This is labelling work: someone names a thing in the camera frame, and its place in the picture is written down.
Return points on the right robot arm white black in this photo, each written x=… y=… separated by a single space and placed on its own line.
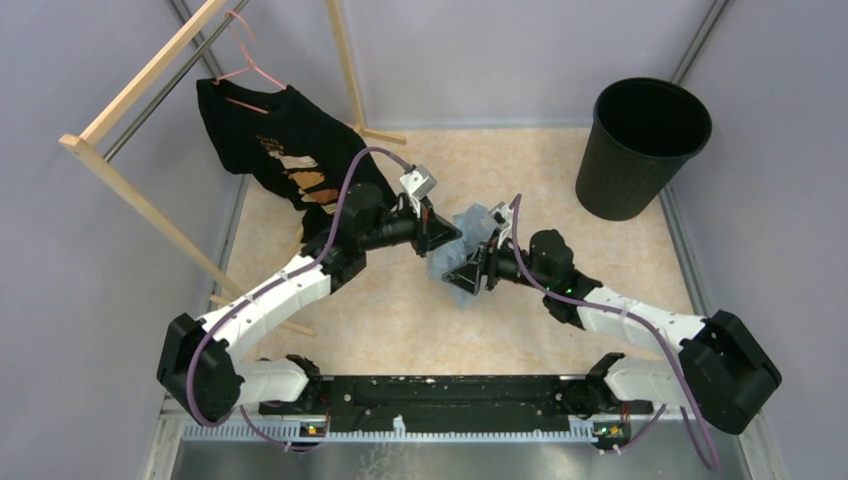
x=712 y=367

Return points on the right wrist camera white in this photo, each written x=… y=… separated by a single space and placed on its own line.
x=503 y=216

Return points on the black ribbed trash bin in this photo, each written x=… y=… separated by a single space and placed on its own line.
x=644 y=131

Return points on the black printed t-shirt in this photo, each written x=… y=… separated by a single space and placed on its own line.
x=288 y=144

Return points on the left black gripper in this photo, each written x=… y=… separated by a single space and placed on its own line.
x=430 y=230

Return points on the blue plastic trash bag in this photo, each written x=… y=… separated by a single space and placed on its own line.
x=477 y=226

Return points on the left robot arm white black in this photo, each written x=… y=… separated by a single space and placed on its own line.
x=201 y=364

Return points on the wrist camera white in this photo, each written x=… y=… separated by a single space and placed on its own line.
x=417 y=183
x=503 y=216

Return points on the pink wire hanger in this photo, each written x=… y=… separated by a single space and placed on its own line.
x=251 y=65

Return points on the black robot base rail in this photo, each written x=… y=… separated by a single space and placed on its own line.
x=455 y=404

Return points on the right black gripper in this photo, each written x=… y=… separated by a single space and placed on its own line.
x=485 y=259

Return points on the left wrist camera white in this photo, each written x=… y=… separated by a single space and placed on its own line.
x=417 y=183

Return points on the metal hanging rod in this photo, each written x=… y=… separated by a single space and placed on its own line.
x=203 y=53

